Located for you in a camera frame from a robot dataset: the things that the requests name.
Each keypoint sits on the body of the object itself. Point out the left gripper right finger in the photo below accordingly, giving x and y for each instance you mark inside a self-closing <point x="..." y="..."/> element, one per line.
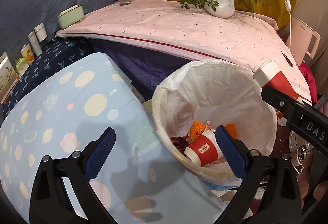
<point x="248" y="165"/>

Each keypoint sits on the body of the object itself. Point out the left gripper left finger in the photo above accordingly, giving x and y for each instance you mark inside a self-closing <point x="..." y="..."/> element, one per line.
<point x="80" y="168"/>

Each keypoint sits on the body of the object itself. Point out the small red white paper cup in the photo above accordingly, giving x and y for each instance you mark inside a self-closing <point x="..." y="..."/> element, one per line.
<point x="204" y="150"/>

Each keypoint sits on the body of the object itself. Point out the orange snack wrapper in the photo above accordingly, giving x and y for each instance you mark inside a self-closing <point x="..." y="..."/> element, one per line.
<point x="197" y="128"/>

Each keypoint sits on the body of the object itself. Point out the large red white paper cup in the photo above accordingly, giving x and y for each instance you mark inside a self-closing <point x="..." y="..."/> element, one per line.
<point x="269" y="74"/>

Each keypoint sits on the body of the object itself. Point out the dark red velvet scrunchie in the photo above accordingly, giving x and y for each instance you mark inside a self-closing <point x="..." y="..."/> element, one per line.
<point x="181" y="143"/>

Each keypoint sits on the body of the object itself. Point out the white lined trash bin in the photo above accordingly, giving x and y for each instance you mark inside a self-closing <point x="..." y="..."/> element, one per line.
<point x="221" y="93"/>

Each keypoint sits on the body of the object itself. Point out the metal can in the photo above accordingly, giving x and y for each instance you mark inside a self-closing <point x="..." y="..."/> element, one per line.
<point x="299" y="148"/>

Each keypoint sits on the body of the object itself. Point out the red cloth pile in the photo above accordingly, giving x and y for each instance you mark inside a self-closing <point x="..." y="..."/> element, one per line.
<point x="309" y="77"/>

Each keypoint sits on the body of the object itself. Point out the light blue planet tablecloth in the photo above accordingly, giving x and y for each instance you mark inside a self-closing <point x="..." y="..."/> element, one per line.
<point x="140" y="182"/>

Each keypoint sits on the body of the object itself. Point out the black hair clip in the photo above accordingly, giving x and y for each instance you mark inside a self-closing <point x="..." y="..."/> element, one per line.
<point x="287" y="59"/>

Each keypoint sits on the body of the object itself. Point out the pink bed sheet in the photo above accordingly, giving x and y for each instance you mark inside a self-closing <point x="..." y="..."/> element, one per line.
<point x="244" y="39"/>

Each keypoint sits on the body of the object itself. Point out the navy floral cloth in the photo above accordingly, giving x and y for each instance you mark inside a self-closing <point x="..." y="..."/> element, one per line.
<point x="60" y="54"/>

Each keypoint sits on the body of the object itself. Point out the green white small packet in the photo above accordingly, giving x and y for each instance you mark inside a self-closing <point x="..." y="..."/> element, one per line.
<point x="21" y="66"/>

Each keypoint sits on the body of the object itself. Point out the yellow small box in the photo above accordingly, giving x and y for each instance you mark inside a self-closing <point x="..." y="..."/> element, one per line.
<point x="27" y="54"/>

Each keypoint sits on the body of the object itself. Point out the white tall bottle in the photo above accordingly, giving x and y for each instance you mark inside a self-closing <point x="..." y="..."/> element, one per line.
<point x="35" y="43"/>

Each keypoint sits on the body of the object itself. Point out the white jar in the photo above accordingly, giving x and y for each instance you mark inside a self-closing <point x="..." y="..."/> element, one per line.
<point x="41" y="32"/>

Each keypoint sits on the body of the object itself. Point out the mint green box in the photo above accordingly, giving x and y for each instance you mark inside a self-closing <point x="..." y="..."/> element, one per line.
<point x="70" y="16"/>

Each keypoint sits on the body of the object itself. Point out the white power cord switch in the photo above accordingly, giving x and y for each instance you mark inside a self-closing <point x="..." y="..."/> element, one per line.
<point x="288" y="8"/>

